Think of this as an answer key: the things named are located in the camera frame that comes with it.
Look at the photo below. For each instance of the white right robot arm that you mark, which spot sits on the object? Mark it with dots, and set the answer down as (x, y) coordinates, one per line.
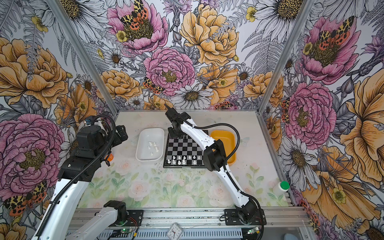
(215, 160)

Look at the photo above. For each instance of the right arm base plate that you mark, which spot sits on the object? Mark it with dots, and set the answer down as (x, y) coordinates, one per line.
(235, 217)

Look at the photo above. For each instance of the white plastic tub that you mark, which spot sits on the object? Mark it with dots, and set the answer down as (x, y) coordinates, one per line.
(150, 146)

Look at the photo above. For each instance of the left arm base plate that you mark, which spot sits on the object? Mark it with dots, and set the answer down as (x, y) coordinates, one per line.
(134, 218)

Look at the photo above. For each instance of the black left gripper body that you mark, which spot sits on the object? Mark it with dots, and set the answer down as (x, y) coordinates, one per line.
(117, 140)

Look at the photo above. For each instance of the green capped white bottle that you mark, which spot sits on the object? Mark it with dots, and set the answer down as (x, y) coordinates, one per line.
(281, 188)

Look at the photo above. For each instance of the white analog clock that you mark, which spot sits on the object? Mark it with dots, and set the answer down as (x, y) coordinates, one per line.
(175, 232)

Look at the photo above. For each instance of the black white chessboard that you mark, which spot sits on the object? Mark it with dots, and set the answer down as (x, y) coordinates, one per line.
(183, 153)

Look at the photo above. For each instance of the aluminium front rail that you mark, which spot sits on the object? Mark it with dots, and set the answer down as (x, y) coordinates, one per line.
(162, 218)

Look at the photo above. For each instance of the yellow plastic tub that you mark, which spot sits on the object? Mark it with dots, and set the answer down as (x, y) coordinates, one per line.
(228, 139)

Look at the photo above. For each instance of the orange pill bottle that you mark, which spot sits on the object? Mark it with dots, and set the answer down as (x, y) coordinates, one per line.
(109, 158)

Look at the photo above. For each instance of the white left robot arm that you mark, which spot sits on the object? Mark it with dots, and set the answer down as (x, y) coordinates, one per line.
(74, 177)

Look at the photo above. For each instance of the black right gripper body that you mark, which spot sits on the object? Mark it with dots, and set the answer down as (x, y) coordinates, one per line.
(174, 132)

